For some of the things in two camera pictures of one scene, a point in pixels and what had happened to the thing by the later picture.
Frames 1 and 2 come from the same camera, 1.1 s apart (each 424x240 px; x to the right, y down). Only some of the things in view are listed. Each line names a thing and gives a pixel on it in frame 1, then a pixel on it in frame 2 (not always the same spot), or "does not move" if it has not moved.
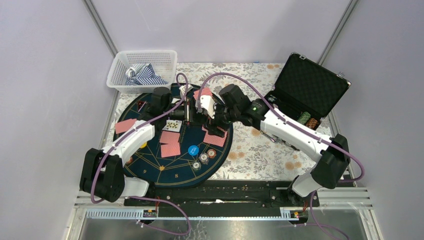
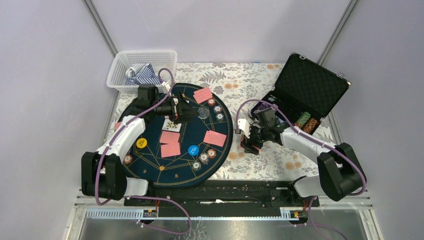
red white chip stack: x=211 y=153 does not move
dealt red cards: x=215 y=140 does not move
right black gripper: x=212 y=124 -> x=247 y=143
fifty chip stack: x=196 y=166 does not move
